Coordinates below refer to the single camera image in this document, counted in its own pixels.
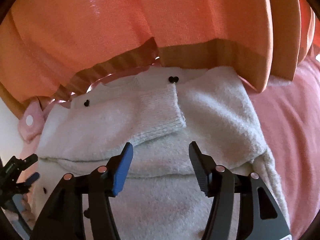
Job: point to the cream sweater with black hearts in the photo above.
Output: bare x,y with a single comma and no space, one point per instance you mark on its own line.
160,112

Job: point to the orange-pink curtain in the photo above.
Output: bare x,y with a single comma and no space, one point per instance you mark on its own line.
51,49

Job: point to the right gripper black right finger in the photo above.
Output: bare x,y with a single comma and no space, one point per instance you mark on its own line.
259,214

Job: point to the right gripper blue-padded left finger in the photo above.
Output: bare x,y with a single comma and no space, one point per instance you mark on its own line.
62,216

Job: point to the pink pillow with white dot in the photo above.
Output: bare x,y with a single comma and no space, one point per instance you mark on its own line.
32,122

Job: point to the pink fleece blanket with bows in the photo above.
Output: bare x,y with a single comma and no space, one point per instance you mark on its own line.
288,112

